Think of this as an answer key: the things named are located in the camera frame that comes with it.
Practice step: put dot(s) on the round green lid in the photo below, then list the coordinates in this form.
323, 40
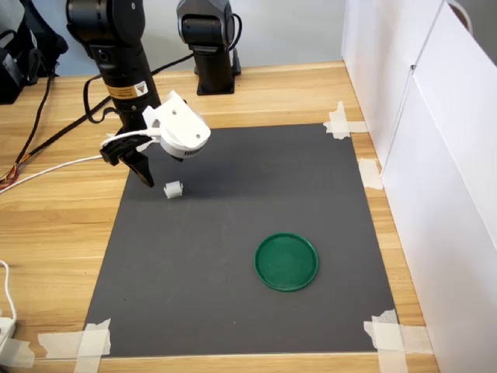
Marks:
286, 262

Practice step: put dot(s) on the black box device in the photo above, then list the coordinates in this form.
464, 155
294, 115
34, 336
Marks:
9, 77

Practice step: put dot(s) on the white masking tape strip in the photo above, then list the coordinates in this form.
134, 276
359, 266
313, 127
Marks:
91, 357
349, 126
143, 147
110, 136
58, 344
390, 357
339, 116
17, 353
411, 338
369, 174

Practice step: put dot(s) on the dark grey mat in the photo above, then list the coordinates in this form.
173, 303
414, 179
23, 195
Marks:
233, 233

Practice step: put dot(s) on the white partition panel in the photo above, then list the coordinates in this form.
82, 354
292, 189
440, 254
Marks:
372, 58
454, 194

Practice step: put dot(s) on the black bag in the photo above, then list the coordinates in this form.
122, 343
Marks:
35, 46

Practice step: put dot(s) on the small white plastic terminal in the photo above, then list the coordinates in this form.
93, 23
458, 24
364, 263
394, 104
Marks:
173, 190

